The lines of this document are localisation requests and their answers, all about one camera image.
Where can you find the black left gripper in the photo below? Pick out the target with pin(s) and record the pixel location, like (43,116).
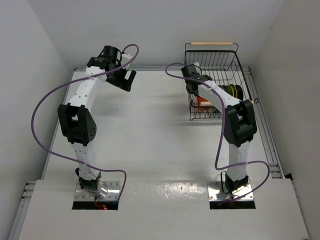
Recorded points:
(123,83)

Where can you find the orange plate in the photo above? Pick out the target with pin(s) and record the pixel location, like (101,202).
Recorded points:
(203,103)

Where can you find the green plate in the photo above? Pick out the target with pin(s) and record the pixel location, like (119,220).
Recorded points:
(230,90)

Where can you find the yellow patterned plate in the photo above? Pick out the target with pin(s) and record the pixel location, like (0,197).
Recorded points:
(238,92)

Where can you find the black plate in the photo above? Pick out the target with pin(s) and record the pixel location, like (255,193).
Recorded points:
(221,90)

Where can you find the cream plate with ink painting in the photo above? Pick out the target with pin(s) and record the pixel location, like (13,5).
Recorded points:
(211,110)

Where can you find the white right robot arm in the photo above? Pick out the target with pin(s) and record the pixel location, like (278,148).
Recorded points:
(239,122)

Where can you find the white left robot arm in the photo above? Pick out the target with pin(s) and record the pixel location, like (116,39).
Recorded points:
(76,121)

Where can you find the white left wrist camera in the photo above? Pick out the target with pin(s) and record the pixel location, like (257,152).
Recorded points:
(125,58)

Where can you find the black wire dish rack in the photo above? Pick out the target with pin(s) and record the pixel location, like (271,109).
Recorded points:
(220,62)

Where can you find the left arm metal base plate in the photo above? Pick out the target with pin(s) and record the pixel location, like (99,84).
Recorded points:
(108,191)

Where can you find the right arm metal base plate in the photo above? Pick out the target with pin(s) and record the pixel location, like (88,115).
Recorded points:
(216,194)

